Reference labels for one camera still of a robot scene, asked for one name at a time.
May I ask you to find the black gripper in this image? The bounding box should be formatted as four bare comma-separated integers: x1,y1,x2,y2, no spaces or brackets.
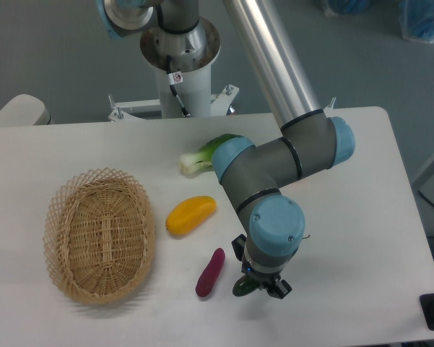
231,234,292,299

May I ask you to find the green cucumber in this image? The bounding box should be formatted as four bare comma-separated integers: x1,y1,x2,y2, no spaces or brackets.
232,275,259,297

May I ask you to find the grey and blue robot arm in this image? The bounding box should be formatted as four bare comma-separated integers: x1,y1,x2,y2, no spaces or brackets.
97,1,355,299

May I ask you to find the purple sweet potato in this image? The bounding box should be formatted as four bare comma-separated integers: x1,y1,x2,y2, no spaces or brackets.
195,248,225,298

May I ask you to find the yellow mango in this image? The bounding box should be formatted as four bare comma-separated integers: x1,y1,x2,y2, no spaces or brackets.
165,196,217,236

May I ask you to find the green bok choy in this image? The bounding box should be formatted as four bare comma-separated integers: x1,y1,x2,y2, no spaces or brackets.
178,134,240,176

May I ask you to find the woven wicker basket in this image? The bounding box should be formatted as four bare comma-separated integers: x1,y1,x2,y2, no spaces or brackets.
43,168,155,305

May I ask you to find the blue plastic bag middle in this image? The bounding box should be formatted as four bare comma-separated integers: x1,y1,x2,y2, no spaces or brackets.
319,0,371,17

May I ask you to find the blue plastic bag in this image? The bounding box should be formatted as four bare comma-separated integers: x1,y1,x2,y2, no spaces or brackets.
319,0,371,17
399,0,434,44

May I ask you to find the white chair on left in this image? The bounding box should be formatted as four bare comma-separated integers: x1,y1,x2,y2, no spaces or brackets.
0,94,54,128

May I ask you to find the blue plastic bag right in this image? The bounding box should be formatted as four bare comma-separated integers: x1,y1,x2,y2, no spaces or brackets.
399,0,434,44

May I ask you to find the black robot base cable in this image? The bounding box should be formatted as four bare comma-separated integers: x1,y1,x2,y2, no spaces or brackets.
165,54,192,117

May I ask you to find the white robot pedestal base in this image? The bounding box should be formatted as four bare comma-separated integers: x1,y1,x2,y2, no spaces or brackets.
108,17,239,121

